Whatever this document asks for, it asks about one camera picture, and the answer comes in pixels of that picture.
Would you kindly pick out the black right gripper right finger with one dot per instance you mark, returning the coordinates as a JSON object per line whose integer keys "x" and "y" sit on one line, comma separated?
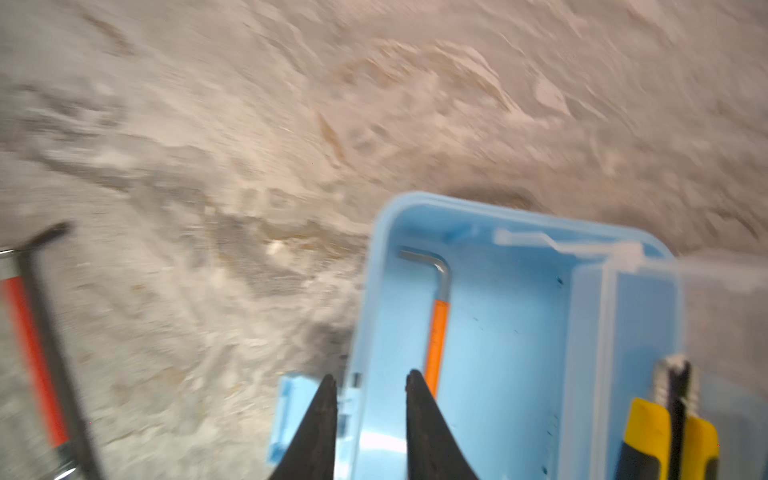
{"x": 432, "y": 451}

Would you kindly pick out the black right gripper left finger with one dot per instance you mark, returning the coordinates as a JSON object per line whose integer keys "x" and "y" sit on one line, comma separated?
{"x": 303, "y": 441}

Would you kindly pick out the orange pencil tool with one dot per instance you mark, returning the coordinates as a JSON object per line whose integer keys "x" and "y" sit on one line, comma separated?
{"x": 440, "y": 314}

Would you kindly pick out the blue plastic tool box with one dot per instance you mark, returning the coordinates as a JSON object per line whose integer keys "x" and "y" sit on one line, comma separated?
{"x": 555, "y": 326}

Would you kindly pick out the yellow black utility knife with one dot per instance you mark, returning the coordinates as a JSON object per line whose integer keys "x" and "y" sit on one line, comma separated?
{"x": 665, "y": 437}

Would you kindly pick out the red handled tool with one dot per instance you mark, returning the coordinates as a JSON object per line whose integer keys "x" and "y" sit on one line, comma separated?
{"x": 53, "y": 386}

